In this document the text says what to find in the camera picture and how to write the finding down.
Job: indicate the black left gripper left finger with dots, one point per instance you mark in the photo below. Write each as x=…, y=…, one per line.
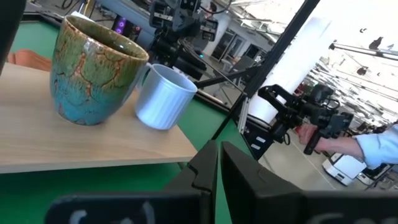
x=208, y=174

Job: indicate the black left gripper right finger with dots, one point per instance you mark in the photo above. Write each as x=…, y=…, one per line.
x=248, y=193

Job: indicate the light blue mug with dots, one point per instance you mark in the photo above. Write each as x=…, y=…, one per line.
x=164, y=99

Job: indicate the glazed ceramic mug brown inside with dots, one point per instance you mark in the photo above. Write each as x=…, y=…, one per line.
x=93, y=77

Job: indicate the person's forearm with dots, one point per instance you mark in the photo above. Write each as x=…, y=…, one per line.
x=367, y=147

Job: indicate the black hand-held control arm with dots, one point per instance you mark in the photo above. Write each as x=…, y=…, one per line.
x=314, y=112

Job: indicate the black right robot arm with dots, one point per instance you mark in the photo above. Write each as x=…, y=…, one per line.
x=183, y=59

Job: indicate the computer with purple lights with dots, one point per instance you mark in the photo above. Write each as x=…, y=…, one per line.
x=124, y=26

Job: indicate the person's hand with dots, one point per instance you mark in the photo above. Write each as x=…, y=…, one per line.
x=306, y=133

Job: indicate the white mobile robot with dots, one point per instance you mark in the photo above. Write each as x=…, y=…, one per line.
x=345, y=169

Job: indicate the white column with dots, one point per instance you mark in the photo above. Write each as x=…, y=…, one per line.
x=295, y=62

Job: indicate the wooden cutting board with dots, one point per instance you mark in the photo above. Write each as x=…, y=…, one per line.
x=62, y=140

